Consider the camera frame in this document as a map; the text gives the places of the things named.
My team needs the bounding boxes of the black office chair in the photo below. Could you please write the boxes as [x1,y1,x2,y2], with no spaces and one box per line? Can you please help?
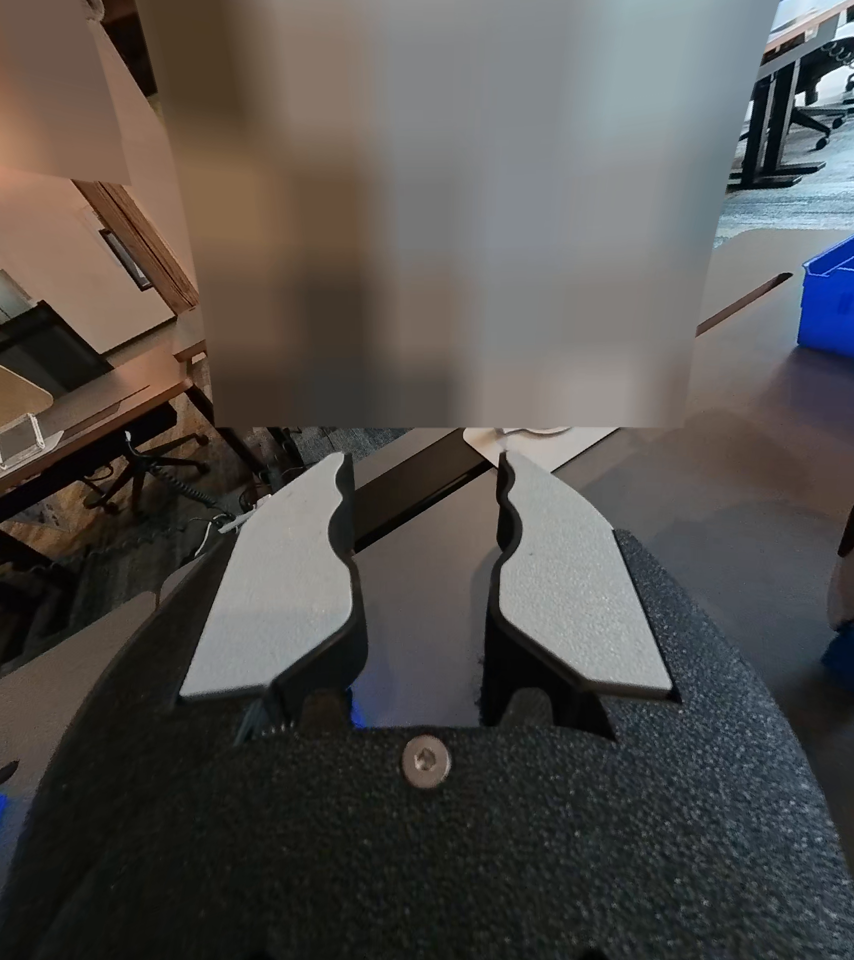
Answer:
[0,300,210,514]
[787,33,854,151]

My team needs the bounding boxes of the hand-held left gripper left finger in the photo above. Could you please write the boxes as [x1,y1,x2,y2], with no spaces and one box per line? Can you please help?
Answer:
[180,453,368,703]

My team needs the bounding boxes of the framed wall picture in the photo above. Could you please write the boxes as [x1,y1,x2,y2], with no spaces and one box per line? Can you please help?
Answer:
[97,225,155,294]

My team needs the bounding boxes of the wooden background desk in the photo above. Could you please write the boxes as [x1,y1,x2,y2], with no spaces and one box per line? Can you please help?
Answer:
[727,0,854,192]
[0,353,191,526]

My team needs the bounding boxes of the clear acrylic stand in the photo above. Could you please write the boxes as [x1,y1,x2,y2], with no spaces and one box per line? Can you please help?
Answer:
[0,416,65,474]

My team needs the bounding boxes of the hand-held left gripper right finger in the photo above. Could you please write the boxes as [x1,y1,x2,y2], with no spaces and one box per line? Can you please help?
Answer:
[487,450,677,702]

